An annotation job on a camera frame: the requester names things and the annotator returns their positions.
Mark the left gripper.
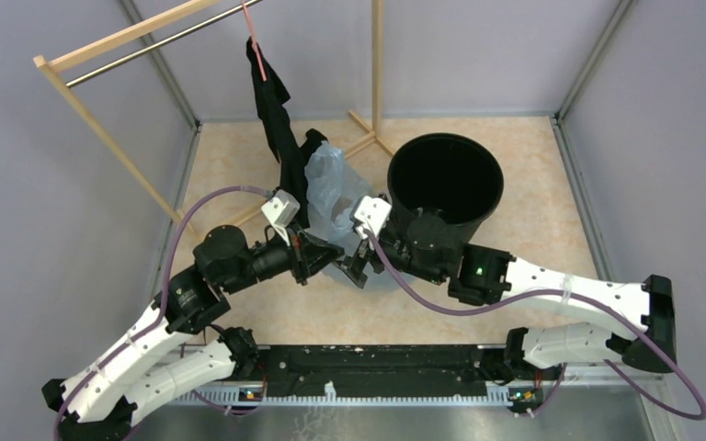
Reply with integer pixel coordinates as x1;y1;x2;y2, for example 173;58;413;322
224;217;347;293

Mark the blue plastic trash bag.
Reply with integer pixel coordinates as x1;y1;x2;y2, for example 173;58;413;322
305;141;392;259

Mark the black trash bin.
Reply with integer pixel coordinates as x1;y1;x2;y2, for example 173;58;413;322
387;132;505;242

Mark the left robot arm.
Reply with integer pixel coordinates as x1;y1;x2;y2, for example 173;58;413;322
42;225;344;440

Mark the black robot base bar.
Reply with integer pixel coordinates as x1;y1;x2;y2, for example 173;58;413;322
228;345;539;399

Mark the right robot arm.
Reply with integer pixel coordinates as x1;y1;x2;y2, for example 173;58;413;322
336;214;677;379

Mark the black garment on hanger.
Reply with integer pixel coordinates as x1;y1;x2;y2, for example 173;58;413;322
245;39;327;228

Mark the pink clothes hanger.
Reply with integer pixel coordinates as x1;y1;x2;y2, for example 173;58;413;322
240;1;268;82

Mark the wooden clothes rack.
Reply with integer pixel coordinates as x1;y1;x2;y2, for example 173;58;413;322
33;0;398;239

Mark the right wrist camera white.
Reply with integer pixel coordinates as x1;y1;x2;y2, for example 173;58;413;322
350;196;393;240

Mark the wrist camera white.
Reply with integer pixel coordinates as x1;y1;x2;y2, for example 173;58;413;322
261;189;301;245
350;196;393;240

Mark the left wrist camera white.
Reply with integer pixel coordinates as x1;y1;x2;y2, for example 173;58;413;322
261;189;301;245

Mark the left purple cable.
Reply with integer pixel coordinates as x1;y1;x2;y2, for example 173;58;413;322
52;185;275;441

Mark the purple cable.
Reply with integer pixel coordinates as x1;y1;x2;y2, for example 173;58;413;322
52;185;275;441
361;228;706;423

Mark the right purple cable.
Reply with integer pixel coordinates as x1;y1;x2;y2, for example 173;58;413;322
361;228;706;423

